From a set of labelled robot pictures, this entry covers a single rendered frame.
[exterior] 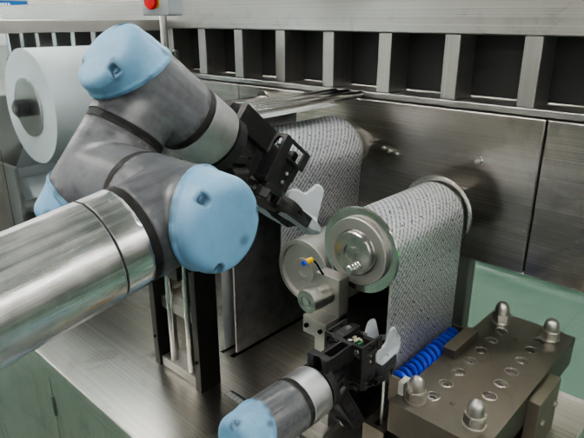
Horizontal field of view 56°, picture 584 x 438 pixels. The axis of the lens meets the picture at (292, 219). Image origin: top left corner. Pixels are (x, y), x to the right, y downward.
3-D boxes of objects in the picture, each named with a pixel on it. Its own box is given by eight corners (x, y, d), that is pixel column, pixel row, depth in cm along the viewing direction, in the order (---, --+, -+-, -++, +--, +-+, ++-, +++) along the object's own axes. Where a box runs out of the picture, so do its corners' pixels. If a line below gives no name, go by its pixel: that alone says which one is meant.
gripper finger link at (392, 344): (415, 319, 89) (382, 341, 83) (412, 350, 91) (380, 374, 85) (399, 312, 91) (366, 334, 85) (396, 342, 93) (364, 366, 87)
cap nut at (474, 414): (456, 425, 83) (460, 400, 81) (467, 413, 85) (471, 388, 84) (480, 436, 80) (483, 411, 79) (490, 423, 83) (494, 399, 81)
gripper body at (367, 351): (387, 334, 82) (336, 368, 74) (383, 381, 85) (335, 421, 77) (346, 315, 87) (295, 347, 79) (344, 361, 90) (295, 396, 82)
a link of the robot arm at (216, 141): (193, 155, 53) (146, 143, 58) (222, 177, 57) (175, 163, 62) (228, 90, 54) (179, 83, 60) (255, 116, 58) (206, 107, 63)
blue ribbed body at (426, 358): (388, 387, 94) (389, 369, 93) (447, 336, 109) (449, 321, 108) (405, 395, 92) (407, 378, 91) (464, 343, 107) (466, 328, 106)
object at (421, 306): (382, 381, 94) (389, 285, 88) (448, 328, 110) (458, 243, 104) (385, 382, 94) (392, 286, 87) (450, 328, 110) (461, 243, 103)
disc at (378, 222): (322, 276, 97) (325, 197, 91) (324, 275, 97) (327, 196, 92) (394, 305, 87) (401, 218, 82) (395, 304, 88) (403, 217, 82)
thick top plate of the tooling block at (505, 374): (387, 430, 90) (388, 400, 88) (491, 333, 117) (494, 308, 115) (479, 483, 80) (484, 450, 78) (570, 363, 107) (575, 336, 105)
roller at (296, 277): (278, 289, 105) (278, 232, 101) (358, 250, 123) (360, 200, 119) (327, 311, 97) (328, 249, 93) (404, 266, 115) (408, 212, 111)
